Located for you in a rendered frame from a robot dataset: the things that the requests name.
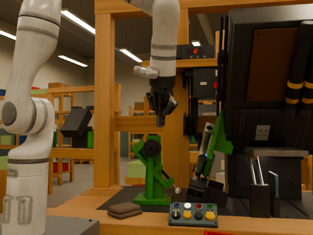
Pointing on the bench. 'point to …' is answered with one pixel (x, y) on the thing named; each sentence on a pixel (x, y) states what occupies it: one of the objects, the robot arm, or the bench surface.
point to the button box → (193, 222)
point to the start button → (210, 216)
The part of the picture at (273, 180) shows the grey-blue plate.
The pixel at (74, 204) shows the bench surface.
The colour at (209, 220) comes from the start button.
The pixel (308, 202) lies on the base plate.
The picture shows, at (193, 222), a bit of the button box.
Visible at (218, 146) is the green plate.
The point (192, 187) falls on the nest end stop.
